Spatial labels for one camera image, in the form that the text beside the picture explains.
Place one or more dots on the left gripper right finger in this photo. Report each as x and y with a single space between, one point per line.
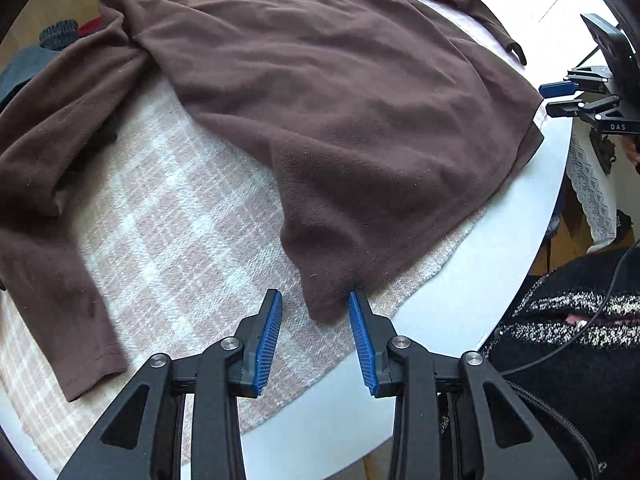
455 418

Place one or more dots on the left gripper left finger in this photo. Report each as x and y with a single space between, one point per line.
139 435

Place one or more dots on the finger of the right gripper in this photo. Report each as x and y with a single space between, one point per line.
586 111
593 80

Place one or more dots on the brown fleece garment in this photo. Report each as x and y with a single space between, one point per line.
384 124

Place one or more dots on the person's right hand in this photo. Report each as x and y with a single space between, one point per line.
630 145

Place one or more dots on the white lace cloth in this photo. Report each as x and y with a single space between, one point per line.
593 188

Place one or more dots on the person's black tweed torso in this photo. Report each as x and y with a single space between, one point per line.
571 338

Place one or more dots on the pink plaid table cloth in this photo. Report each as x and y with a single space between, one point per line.
180 230

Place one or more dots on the dark blue-grey garment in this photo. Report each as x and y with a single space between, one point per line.
27 64

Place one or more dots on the grey ribbed knit garment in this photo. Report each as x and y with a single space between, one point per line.
59 36

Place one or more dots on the red garment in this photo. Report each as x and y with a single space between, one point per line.
89 28

